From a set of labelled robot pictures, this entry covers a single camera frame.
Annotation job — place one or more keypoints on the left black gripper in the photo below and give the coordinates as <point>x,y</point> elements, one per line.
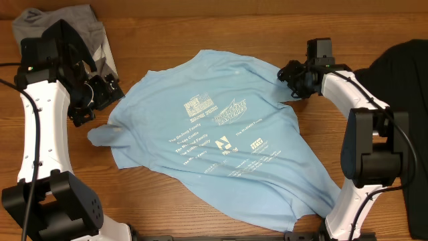
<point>105,98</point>

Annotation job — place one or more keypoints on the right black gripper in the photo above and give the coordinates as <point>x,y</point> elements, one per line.
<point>288,77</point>

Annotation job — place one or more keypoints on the light blue printed t-shirt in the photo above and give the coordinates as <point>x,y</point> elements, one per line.
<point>223,126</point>

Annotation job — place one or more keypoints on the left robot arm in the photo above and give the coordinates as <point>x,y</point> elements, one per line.
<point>48,201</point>

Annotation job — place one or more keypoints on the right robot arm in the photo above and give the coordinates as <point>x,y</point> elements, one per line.
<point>375,149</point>

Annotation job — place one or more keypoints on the folded black garment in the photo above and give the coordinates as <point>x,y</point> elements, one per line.
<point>64,32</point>

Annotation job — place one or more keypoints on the black t-shirt at right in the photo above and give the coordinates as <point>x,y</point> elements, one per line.
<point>399,78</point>

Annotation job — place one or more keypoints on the folded grey garment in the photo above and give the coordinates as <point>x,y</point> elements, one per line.
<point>33,22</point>

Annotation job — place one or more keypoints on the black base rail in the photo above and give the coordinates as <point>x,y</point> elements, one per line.
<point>234,237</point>

